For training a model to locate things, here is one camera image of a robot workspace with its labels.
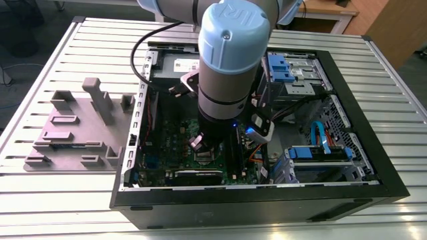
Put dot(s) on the black PC case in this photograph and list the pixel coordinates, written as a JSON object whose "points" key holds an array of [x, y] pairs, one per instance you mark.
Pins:
{"points": [[234, 210]]}

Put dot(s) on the green RAM stick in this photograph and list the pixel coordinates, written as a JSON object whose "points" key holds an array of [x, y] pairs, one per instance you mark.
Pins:
{"points": [[67, 146]]}

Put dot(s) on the wooden desk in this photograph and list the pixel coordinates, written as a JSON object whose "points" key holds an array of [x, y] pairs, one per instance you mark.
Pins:
{"points": [[334, 11]]}

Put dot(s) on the grey power supply unit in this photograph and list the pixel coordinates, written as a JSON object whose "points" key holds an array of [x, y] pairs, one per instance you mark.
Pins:
{"points": [[170, 105]]}

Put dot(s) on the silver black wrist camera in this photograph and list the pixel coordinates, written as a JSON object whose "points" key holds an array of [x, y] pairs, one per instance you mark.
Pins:
{"points": [[196, 143]]}

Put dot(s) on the black office chair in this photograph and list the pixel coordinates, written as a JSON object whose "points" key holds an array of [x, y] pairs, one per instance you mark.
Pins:
{"points": [[20, 37]]}

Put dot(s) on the green motherboard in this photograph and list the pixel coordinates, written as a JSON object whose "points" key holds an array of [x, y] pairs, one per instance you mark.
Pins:
{"points": [[174, 160]]}

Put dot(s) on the wooden cabinet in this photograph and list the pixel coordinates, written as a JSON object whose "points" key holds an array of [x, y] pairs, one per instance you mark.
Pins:
{"points": [[394, 30]]}

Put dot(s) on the metal drive bay cage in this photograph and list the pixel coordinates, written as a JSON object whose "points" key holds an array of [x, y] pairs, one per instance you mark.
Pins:
{"points": [[301, 90]]}

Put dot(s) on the metal disk bay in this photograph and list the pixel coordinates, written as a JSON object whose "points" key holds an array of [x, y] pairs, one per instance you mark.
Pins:
{"points": [[323, 164]]}

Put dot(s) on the hard disk in blue carrier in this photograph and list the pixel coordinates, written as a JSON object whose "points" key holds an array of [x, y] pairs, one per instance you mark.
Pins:
{"points": [[301, 153]]}

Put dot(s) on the blue drive bay latch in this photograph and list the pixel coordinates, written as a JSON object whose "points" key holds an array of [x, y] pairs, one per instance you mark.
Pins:
{"points": [[282, 68]]}

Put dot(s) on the black graphics card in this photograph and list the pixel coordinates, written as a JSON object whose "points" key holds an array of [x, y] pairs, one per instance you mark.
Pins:
{"points": [[196, 176]]}

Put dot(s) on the black RAM slot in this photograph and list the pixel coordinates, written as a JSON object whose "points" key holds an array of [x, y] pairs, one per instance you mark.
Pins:
{"points": [[235, 162], [239, 162], [243, 162], [231, 162]]}

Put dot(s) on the white desk frame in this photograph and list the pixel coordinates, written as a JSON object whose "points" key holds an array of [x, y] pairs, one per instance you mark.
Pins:
{"points": [[158, 13]]}

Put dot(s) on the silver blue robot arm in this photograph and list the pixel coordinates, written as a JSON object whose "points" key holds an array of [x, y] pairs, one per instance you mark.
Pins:
{"points": [[230, 82]]}

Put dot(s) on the blue board connector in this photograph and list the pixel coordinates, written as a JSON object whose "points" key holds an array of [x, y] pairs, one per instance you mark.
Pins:
{"points": [[152, 162]]}

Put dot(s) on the grey parts rack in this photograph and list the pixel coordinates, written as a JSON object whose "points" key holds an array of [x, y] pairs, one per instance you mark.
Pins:
{"points": [[83, 125]]}

